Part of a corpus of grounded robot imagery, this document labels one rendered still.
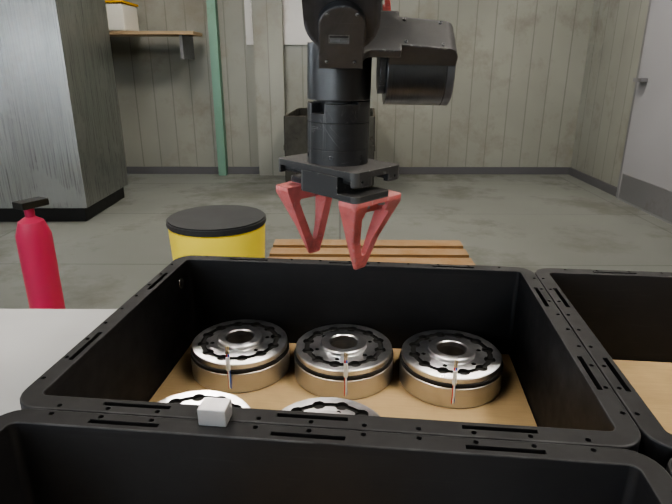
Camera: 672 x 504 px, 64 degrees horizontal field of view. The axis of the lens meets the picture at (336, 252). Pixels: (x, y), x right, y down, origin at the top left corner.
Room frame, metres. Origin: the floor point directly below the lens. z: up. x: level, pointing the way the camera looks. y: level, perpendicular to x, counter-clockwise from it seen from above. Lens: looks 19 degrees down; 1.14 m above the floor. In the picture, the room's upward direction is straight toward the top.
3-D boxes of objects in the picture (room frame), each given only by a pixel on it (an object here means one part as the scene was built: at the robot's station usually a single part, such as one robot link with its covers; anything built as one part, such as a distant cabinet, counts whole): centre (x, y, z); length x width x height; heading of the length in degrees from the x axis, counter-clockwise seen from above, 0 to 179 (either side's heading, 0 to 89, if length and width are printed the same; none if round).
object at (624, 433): (0.43, 0.00, 0.92); 0.40 x 0.30 x 0.02; 84
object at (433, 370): (0.49, -0.12, 0.86); 0.10 x 0.10 x 0.01
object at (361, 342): (0.50, -0.01, 0.86); 0.05 x 0.05 x 0.01
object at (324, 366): (0.50, -0.01, 0.86); 0.10 x 0.10 x 0.01
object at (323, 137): (0.51, 0.00, 1.07); 0.10 x 0.07 x 0.07; 46
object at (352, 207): (0.50, -0.01, 1.00); 0.07 x 0.07 x 0.09; 46
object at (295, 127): (5.35, 0.03, 0.36); 1.06 x 0.87 x 0.73; 0
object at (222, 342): (0.51, 0.10, 0.86); 0.05 x 0.05 x 0.01
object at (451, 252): (2.85, -0.19, 0.05); 1.19 x 0.82 x 0.11; 87
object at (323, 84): (0.51, -0.01, 1.13); 0.07 x 0.06 x 0.07; 90
